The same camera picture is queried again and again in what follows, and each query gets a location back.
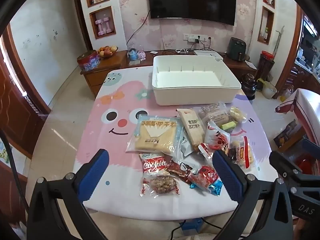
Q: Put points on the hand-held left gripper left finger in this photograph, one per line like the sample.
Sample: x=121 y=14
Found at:
x=96 y=172

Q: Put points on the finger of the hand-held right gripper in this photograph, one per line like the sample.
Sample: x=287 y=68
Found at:
x=312 y=145
x=282 y=162

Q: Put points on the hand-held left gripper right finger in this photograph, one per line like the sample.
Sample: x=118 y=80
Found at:
x=225 y=173

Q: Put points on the red and blue snack packet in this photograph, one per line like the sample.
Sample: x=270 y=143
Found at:
x=203 y=177

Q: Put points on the clear rice cracker packet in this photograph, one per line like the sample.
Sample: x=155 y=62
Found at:
x=243 y=152

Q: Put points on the small red white packet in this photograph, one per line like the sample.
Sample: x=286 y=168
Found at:
x=206 y=150

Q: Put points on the red white snack packet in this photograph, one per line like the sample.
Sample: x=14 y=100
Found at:
x=217 y=137

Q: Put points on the brown chocolate snack packet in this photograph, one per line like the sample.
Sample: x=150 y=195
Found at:
x=178 y=170

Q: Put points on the red label cookie packet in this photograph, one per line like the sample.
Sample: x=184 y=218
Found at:
x=155 y=166

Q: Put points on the toast bread packet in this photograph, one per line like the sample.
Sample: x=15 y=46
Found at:
x=155 y=135

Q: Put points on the white plastic storage bin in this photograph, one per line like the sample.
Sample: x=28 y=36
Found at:
x=190 y=80

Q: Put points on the red plastic object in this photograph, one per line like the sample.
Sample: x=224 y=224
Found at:
x=303 y=163

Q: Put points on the cardboard box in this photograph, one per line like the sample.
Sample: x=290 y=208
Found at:
x=287 y=135

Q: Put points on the red white covered table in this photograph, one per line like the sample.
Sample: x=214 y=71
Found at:
x=307 y=105

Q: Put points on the pink cartoon tablecloth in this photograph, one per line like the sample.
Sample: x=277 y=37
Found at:
x=100 y=130

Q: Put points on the green snack packet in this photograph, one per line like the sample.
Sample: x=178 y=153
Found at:
x=228 y=126

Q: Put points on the beige cracker packet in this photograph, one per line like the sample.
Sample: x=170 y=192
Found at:
x=192 y=127

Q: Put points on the clear packet brown snack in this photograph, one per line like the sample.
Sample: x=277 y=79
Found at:
x=215 y=113

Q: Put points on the clear packet yellow pastry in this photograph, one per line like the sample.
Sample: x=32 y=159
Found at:
x=237 y=113

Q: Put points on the blue box under table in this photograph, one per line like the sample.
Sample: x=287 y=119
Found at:
x=192 y=226

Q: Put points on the white bucket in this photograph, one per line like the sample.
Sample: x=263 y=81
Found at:
x=270 y=91

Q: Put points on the dark ceramic jar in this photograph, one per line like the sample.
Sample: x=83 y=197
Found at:
x=249 y=86

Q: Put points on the dark bin red top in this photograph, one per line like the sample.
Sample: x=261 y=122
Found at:
x=266 y=65

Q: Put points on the wooden cabinet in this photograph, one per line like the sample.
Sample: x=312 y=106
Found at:
x=100 y=77

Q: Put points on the wooden door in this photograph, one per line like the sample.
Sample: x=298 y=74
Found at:
x=17 y=105

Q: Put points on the mop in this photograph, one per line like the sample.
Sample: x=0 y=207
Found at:
x=280 y=40

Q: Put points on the red tin box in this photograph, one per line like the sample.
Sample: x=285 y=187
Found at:
x=87 y=61

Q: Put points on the fruit bowl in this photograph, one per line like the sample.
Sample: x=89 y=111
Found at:
x=107 y=52

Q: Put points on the white flat device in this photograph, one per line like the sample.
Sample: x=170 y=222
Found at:
x=207 y=54

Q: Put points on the dark air fryer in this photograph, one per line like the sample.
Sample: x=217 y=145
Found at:
x=237 y=48

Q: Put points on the pink toy figure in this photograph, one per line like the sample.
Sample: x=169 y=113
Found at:
x=141 y=54

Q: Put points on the black television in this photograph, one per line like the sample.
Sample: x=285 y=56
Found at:
x=190 y=0

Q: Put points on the wall socket strip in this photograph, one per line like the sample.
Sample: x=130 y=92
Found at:
x=193 y=38

